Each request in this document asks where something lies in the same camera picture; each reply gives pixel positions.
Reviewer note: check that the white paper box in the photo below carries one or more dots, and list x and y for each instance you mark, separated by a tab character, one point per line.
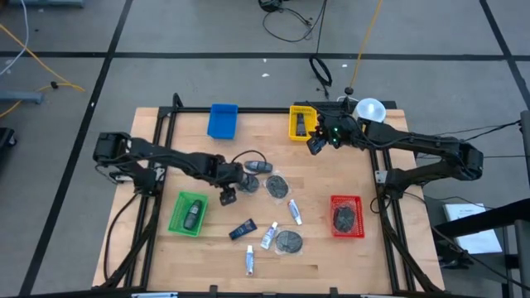
468	215

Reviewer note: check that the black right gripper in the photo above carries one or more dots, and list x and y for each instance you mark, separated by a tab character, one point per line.
333	131

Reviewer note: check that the red plastic basket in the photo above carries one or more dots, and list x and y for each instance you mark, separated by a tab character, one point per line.
336	200

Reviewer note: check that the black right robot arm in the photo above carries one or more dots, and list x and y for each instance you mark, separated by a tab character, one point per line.
414	142

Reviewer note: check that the green plastic basket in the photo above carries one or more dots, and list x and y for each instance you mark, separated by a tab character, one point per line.
176	215

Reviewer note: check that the grey metal floor foot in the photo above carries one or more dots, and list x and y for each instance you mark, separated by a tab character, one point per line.
20	98

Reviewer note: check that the blue plastic basket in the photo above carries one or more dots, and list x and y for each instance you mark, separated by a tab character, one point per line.
222	122

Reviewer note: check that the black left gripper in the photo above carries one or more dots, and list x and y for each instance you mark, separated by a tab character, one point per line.
234	174

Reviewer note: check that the black slanted beam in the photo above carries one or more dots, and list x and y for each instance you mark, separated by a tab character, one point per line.
488	217

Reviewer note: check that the dark round puck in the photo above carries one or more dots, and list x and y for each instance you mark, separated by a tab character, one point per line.
344	219
288	241
254	186
277	186

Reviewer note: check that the small black round knob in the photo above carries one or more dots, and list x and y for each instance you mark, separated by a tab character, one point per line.
349	90

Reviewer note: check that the yellow wipes canister white lid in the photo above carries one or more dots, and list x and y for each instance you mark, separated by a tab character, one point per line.
370	109

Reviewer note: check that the small white toothpaste tube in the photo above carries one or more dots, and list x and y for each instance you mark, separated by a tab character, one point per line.
269	235
295	212
249	260

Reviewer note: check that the yellow plastic basket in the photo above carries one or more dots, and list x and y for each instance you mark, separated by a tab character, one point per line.
292	124

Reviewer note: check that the black metal table frame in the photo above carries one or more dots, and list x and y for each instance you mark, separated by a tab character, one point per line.
256	110

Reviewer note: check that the black tube with blue label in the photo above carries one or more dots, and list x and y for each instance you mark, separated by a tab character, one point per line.
243	229

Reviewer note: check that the black floor device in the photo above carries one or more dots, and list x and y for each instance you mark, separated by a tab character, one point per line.
270	5

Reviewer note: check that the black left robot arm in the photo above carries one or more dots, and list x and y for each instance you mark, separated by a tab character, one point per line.
186	161

